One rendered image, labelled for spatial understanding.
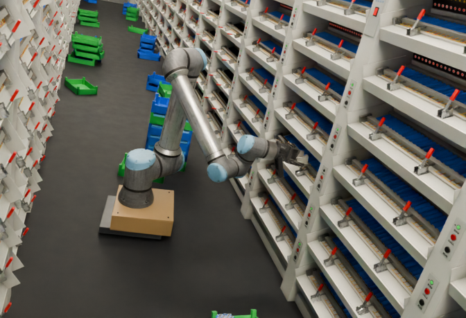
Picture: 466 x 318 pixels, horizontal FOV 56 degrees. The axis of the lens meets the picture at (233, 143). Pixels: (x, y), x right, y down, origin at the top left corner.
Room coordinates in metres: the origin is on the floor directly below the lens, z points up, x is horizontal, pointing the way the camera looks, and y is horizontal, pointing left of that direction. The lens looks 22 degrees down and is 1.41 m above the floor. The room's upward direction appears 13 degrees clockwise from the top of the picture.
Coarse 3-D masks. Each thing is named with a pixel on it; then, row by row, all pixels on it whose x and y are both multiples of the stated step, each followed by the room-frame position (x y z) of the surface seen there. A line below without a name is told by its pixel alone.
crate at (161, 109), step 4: (156, 96) 2.94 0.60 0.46; (156, 100) 2.94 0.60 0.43; (160, 100) 2.96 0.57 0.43; (164, 100) 2.97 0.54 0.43; (152, 104) 2.76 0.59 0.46; (156, 104) 2.94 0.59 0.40; (160, 104) 2.96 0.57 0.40; (164, 104) 2.97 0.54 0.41; (152, 108) 2.76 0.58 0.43; (156, 108) 2.77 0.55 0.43; (160, 108) 2.77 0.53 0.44; (164, 108) 2.77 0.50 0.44; (156, 112) 2.77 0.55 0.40; (160, 112) 2.77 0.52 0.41; (164, 112) 2.77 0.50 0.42
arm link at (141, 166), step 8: (128, 152) 2.05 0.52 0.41; (136, 152) 2.06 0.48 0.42; (144, 152) 2.07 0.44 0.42; (152, 152) 2.08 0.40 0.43; (128, 160) 1.99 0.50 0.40; (136, 160) 1.98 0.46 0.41; (144, 160) 1.99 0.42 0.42; (152, 160) 2.02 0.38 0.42; (160, 160) 2.09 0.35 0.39; (128, 168) 1.98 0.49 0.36; (136, 168) 1.97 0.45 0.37; (144, 168) 1.98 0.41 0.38; (152, 168) 2.02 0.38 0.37; (160, 168) 2.07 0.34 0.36; (128, 176) 1.98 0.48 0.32; (136, 176) 1.97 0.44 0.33; (144, 176) 1.99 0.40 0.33; (152, 176) 2.02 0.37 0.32; (160, 176) 2.08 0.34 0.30; (128, 184) 1.98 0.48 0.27; (136, 184) 1.97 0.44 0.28; (144, 184) 1.99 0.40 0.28
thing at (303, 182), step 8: (272, 136) 2.37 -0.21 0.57; (288, 168) 2.04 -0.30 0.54; (296, 168) 2.03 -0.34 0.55; (304, 168) 2.02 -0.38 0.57; (296, 176) 1.96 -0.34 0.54; (304, 176) 1.95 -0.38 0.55; (312, 176) 1.95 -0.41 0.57; (296, 184) 1.96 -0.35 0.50; (304, 184) 1.88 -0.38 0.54; (312, 184) 1.88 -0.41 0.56; (304, 192) 1.86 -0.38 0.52
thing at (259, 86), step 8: (248, 64) 3.03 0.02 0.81; (256, 64) 3.05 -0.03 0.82; (240, 72) 3.01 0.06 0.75; (248, 72) 3.02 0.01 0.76; (256, 72) 2.96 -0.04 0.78; (264, 72) 2.93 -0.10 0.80; (240, 80) 3.00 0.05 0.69; (248, 80) 2.86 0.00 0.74; (256, 80) 2.84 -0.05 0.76; (264, 80) 2.76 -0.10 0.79; (272, 80) 2.76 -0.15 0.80; (248, 88) 2.82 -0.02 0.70; (256, 88) 2.70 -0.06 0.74; (264, 88) 2.62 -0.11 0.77; (272, 88) 2.61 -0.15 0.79; (256, 96) 2.67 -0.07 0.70; (264, 96) 2.55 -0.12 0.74; (264, 104) 2.52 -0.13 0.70
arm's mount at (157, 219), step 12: (156, 192) 2.16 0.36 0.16; (168, 192) 2.19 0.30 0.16; (120, 204) 1.96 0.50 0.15; (156, 204) 2.04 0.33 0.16; (168, 204) 2.06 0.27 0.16; (120, 216) 1.86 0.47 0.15; (132, 216) 1.88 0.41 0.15; (144, 216) 1.91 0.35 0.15; (156, 216) 1.93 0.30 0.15; (168, 216) 1.95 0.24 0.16; (120, 228) 1.86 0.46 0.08; (132, 228) 1.88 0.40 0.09; (144, 228) 1.89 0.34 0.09; (156, 228) 1.90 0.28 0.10; (168, 228) 1.91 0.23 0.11
